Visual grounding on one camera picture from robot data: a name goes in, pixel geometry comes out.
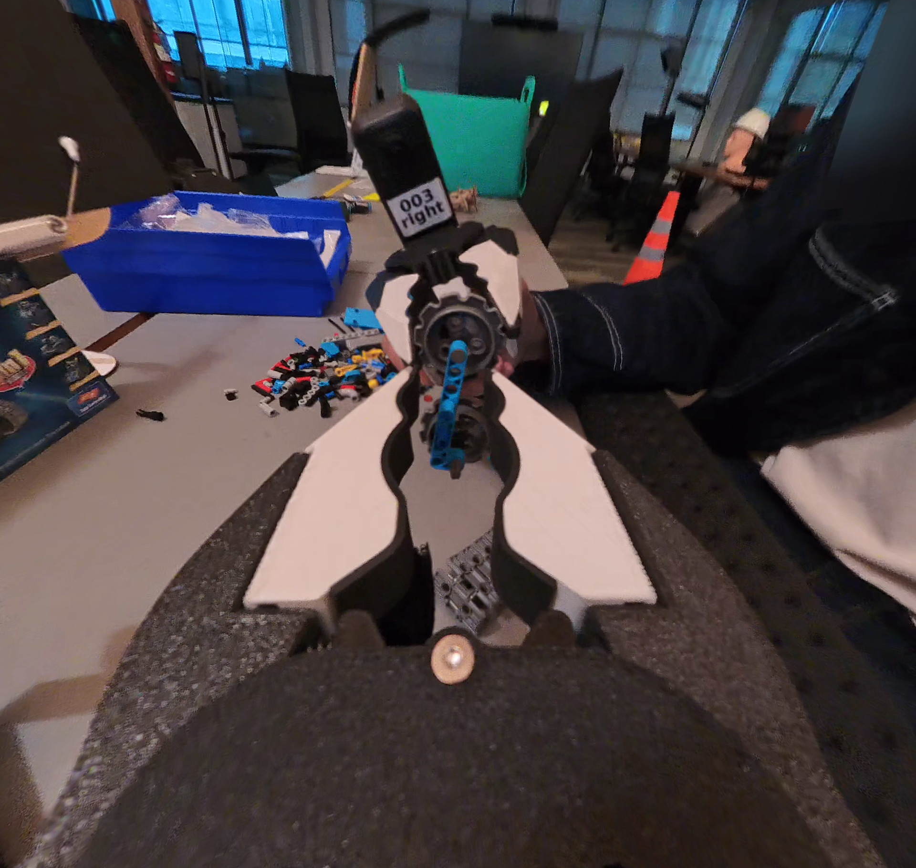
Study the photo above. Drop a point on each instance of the person's right hand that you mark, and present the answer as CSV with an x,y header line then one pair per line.
x,y
533,324

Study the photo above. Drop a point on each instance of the brown wooden toy model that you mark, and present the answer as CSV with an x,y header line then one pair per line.
x,y
464,200

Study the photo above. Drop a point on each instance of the wooden post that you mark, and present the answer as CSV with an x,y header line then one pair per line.
x,y
129,2

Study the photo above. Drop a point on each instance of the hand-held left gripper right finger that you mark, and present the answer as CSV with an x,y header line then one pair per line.
x,y
579,524

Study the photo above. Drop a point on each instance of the blue robot kit box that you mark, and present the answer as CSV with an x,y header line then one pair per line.
x,y
43,381

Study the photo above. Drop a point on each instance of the person's denim jacket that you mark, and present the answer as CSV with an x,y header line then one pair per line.
x,y
844,274

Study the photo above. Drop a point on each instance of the black toy connector pin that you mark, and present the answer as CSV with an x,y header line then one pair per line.
x,y
150,415

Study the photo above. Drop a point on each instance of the white rounded board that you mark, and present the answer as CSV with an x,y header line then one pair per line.
x,y
104,363

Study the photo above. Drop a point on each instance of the white plank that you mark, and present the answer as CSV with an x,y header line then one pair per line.
x,y
36,231

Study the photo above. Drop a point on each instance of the grey toy track belt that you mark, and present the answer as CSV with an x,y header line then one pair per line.
x,y
465,589

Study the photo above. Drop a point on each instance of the short blue toy beam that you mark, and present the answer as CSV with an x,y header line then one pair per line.
x,y
449,395

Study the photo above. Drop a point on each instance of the pile of red black bricks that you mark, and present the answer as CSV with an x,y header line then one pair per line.
x,y
322,381

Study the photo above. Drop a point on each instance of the red fire extinguisher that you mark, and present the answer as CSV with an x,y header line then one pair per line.
x,y
162,43

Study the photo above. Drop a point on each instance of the person's right forearm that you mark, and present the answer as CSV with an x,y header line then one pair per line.
x,y
644,324

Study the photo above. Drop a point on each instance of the black dimpled pad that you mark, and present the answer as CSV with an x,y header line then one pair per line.
x,y
751,560

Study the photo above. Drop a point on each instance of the clear plastic bags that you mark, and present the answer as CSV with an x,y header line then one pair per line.
x,y
215,220

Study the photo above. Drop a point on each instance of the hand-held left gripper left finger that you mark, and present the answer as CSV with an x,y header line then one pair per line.
x,y
322,517

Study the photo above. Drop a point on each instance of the person's pale trousers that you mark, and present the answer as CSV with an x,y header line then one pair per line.
x,y
859,496

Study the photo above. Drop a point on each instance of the blue plastic bin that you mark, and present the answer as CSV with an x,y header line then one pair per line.
x,y
200,274

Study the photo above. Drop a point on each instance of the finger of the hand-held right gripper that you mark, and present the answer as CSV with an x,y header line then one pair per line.
x,y
501,274
393,317

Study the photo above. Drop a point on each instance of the teal fabric tote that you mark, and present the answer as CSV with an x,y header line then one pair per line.
x,y
472,145

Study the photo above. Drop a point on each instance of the black partition panel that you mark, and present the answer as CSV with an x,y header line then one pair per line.
x,y
57,95

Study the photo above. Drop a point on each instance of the orange traffic cone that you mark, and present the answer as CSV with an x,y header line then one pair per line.
x,y
655,245

